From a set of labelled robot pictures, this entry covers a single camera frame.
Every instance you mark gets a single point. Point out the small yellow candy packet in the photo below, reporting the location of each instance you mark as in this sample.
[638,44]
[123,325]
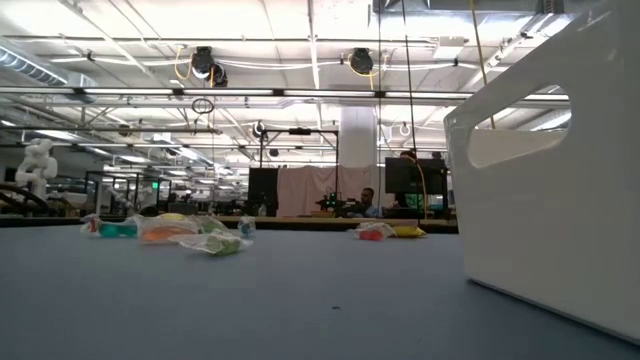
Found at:
[172,216]

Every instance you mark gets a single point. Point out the white plastic bin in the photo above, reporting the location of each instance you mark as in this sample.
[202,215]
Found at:
[550,225]

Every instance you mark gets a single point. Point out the wide black monitor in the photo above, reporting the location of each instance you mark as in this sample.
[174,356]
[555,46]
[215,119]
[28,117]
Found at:
[400,175]

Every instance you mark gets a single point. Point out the green candy clear wrapper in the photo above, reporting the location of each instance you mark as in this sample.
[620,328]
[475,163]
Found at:
[220,244]
[212,224]

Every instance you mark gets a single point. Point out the teal candy clear wrapper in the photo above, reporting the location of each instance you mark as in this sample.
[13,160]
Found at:
[116,229]

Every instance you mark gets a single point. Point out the black device green lights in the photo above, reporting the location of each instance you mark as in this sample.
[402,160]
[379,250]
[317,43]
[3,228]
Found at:
[330,202]

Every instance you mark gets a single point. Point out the red candy clear wrapper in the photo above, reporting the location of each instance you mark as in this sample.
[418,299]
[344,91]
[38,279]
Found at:
[371,234]

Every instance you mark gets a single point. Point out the black framed enclosure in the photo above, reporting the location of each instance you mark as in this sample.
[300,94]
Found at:
[127,175]

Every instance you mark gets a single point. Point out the pink cloth curtain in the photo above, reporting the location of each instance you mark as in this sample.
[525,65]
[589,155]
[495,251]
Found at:
[310,187]

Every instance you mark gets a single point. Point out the person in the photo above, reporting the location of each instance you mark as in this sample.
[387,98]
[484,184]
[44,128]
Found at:
[412,201]
[368,197]

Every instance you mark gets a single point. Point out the gray ventilation duct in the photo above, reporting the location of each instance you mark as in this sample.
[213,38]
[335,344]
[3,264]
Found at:
[30,67]

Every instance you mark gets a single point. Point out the blue candy clear wrapper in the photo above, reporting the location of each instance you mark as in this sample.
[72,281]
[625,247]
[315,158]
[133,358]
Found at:
[246,227]

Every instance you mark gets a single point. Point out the yellow pink candy packet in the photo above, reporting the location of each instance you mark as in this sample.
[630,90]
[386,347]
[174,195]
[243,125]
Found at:
[407,231]

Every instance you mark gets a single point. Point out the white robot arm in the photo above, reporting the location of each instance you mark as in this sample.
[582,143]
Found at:
[35,167]

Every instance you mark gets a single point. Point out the long light strip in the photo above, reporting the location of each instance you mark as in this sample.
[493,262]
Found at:
[125,92]

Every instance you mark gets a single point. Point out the orange candy clear wrapper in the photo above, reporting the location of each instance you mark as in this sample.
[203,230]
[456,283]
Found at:
[165,232]

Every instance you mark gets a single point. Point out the black camera stand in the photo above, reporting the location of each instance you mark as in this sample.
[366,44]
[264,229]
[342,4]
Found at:
[300,131]

